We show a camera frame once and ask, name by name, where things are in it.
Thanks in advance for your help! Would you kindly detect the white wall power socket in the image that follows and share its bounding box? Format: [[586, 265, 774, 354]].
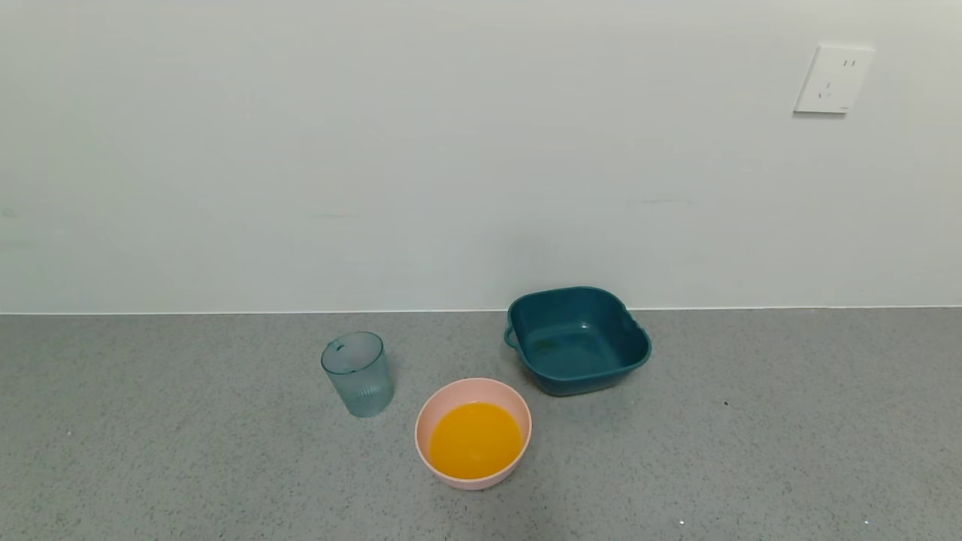
[[794, 44, 876, 115]]

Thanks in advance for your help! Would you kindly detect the dark teal square basin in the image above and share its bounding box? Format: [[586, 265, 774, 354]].
[[504, 286, 652, 397]]

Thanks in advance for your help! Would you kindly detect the translucent teal ribbed cup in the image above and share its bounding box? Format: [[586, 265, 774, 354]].
[[321, 331, 395, 419]]

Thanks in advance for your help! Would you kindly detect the orange juice liquid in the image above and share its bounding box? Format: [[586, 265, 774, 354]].
[[428, 402, 524, 480]]

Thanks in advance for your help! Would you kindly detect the pink round bowl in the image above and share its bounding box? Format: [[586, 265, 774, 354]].
[[414, 377, 533, 491]]

